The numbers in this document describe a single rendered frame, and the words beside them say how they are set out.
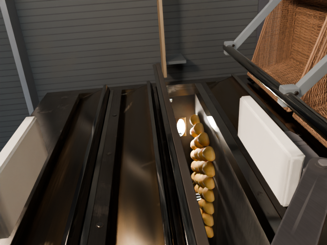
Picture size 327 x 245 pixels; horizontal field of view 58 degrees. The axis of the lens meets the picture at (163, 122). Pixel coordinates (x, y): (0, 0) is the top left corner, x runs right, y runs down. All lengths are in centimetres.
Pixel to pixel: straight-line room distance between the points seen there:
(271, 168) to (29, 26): 362
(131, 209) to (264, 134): 81
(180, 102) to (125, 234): 116
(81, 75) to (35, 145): 350
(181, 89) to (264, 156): 170
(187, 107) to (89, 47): 195
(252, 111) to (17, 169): 13
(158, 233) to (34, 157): 67
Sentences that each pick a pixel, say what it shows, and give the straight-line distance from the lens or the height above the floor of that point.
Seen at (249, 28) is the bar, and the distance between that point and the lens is 117.
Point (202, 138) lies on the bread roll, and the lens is 155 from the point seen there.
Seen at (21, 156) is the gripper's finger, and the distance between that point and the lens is 17.
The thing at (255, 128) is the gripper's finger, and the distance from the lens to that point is 18.
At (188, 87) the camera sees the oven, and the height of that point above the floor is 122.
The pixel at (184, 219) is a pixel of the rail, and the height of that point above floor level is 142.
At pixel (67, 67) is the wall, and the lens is 370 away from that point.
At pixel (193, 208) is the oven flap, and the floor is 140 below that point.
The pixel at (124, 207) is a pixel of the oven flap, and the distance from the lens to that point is 98.
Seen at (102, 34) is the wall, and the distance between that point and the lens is 356.
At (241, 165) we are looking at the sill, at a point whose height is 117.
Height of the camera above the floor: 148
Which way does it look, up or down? 3 degrees down
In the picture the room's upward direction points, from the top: 96 degrees counter-clockwise
